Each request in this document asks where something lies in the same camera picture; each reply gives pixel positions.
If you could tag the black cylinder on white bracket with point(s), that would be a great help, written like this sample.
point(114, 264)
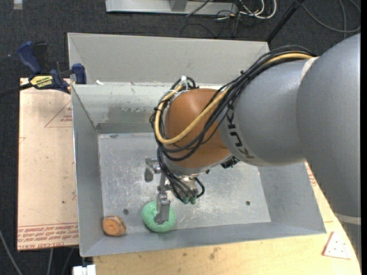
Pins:
point(230, 162)

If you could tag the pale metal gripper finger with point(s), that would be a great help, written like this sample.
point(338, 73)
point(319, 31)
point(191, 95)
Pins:
point(164, 211)
point(158, 202)

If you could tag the grey metal bin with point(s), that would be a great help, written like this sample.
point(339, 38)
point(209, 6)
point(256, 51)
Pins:
point(120, 165)

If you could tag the brown cardboard board, red print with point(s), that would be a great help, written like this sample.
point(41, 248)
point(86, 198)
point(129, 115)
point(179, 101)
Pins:
point(46, 165)

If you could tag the brown wooden disc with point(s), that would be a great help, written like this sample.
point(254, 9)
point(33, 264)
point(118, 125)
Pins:
point(113, 225)

